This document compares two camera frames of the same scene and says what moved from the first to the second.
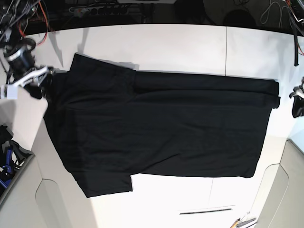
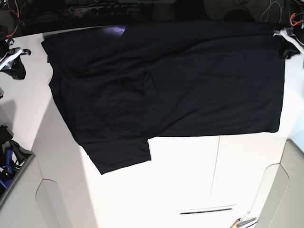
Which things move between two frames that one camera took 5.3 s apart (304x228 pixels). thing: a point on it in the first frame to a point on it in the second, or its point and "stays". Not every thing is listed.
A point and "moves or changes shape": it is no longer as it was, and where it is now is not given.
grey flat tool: (245, 223) stays
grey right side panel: (280, 202) stays
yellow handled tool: (235, 223) stays
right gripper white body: (299, 90) to (283, 33)
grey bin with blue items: (14, 157) stays
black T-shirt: (110, 122) moves or changes shape
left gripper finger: (46, 83) to (19, 71)
